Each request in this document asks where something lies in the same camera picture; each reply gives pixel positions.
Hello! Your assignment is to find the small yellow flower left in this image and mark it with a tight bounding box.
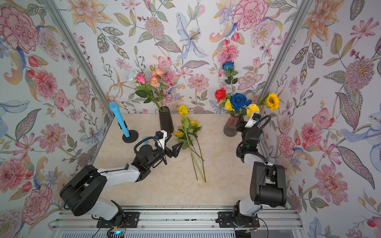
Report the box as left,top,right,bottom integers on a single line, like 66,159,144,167
224,99,234,112

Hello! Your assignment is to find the brown glass vase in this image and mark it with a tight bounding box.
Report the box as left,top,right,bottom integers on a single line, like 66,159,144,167
223,115,240,137

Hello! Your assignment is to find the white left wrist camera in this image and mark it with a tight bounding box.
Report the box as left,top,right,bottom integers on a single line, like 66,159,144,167
155,130,168,149

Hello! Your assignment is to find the black microphone stand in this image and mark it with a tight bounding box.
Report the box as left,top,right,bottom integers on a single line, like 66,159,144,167
121,121,139,143

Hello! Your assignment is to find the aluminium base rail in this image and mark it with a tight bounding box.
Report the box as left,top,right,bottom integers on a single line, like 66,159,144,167
48,206,307,238

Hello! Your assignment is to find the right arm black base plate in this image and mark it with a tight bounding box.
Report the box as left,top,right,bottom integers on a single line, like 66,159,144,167
215,212,260,229

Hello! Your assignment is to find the small yellow sunflower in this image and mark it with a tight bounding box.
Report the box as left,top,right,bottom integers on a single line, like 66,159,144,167
174,131,204,162

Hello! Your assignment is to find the pink rose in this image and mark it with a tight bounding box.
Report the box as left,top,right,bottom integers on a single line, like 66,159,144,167
136,73,145,85

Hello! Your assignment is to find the peach pink flowers cluster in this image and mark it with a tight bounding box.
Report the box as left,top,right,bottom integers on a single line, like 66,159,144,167
149,68,164,88

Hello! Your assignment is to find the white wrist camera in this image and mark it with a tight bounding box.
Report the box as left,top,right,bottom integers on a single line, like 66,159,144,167
245,112,262,129
155,130,168,149

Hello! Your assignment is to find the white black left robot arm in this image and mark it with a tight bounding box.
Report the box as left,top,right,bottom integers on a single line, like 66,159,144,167
59,131,183,227

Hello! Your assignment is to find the red rose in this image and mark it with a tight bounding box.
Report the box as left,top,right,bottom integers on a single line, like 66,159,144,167
214,88,227,104

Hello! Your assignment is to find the yellow carnation vase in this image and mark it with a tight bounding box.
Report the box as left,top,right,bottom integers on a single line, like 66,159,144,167
247,104,261,118

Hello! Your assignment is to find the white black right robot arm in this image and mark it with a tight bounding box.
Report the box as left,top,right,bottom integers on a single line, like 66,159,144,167
233,116,287,218

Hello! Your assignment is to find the blue toy microphone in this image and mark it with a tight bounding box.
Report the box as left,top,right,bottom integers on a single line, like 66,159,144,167
109,102,130,138

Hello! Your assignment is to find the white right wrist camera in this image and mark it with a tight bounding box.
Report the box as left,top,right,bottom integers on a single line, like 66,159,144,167
245,112,262,129

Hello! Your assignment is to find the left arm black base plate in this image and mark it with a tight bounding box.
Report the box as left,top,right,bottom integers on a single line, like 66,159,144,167
96,212,140,229

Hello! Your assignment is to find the large blue rose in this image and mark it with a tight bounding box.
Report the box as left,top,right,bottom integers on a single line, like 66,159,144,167
230,93,252,110

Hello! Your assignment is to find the orange yellow sunflower vase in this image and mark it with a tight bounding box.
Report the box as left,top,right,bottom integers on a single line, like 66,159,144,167
258,93,280,111

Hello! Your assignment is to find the black cylindrical vase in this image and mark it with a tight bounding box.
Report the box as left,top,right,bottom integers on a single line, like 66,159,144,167
159,106,174,134

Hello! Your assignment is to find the small tall blue rose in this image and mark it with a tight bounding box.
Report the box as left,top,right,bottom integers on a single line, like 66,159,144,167
222,61,235,70

